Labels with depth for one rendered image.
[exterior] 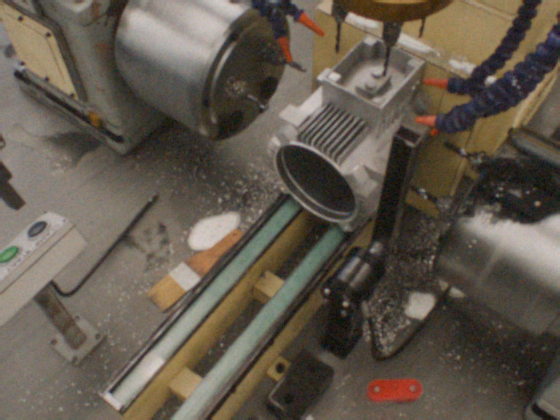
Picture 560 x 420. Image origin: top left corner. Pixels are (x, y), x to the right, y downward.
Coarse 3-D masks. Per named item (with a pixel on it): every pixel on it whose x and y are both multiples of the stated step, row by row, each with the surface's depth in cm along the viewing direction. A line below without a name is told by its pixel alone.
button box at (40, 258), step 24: (48, 216) 87; (24, 240) 84; (48, 240) 82; (72, 240) 85; (0, 264) 81; (24, 264) 80; (48, 264) 83; (0, 288) 79; (24, 288) 81; (0, 312) 79
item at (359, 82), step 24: (360, 48) 94; (384, 48) 94; (336, 72) 91; (360, 72) 94; (408, 72) 92; (336, 96) 90; (360, 96) 87; (384, 96) 91; (408, 96) 93; (360, 120) 90; (384, 120) 89
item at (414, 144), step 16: (400, 128) 70; (400, 144) 70; (416, 144) 69; (400, 160) 72; (416, 160) 73; (384, 176) 76; (400, 176) 74; (384, 192) 78; (400, 192) 76; (384, 208) 81; (400, 208) 79; (384, 224) 83; (384, 240) 86; (384, 256) 89
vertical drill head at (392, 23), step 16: (336, 0) 73; (352, 0) 71; (368, 0) 70; (384, 0) 70; (400, 0) 69; (416, 0) 70; (432, 0) 70; (448, 0) 72; (336, 16) 79; (368, 16) 72; (384, 16) 71; (400, 16) 71; (416, 16) 71; (384, 32) 76; (400, 32) 76; (336, 48) 85; (384, 64) 81
